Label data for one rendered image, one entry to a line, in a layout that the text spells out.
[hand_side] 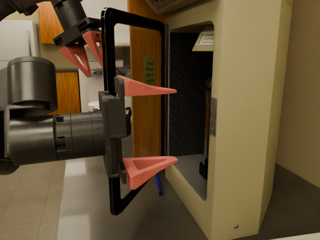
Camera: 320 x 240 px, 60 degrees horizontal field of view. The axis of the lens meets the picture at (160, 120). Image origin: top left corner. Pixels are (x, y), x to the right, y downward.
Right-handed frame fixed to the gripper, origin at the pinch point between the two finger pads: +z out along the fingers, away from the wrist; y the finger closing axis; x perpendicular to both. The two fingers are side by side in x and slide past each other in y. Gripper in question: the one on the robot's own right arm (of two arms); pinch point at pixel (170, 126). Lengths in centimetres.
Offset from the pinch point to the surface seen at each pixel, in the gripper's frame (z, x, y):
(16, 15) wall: -111, 564, 87
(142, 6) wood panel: 7, 45, 23
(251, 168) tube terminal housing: 19.3, 8.4, -12.5
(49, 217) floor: -44, 184, -117
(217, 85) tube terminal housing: 11.7, 8.8, 4.2
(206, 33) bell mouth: 15.0, 19.9, 13.8
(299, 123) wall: 55, 35, -13
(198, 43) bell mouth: 13.8, 21.7, 11.9
